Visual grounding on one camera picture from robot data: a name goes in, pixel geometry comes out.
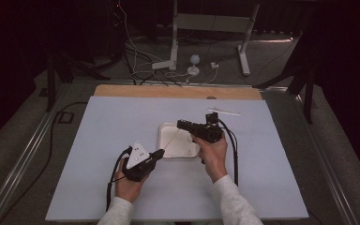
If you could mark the person's right hand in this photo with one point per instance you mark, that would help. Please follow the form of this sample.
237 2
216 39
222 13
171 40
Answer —
214 157

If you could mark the black metal stand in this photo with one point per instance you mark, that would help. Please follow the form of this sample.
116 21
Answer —
308 93
50 84

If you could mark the white plug adapter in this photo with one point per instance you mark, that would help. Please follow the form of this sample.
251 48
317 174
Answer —
214 65

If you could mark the black square floor plate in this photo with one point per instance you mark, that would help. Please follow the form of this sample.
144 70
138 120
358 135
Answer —
65 117

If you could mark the white power strip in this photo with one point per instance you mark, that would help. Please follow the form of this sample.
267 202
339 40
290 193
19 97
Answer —
162 65

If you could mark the white round desk camera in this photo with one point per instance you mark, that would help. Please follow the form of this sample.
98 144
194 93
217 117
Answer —
194 59

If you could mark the metal floor rail frame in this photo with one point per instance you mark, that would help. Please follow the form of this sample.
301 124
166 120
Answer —
22 159

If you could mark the person's left hand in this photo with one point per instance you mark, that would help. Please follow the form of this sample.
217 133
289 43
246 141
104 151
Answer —
128 189

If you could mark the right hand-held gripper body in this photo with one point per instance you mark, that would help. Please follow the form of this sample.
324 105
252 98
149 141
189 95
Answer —
207 131

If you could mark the white rectangular tray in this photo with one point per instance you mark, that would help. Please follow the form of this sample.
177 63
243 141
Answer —
178 145

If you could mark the white metal stand frame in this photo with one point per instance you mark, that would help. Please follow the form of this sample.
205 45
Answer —
212 23

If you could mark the pale blue table sheet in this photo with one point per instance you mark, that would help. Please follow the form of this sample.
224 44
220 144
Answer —
106 125

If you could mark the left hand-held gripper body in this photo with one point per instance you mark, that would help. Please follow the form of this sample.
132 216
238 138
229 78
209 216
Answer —
137 162

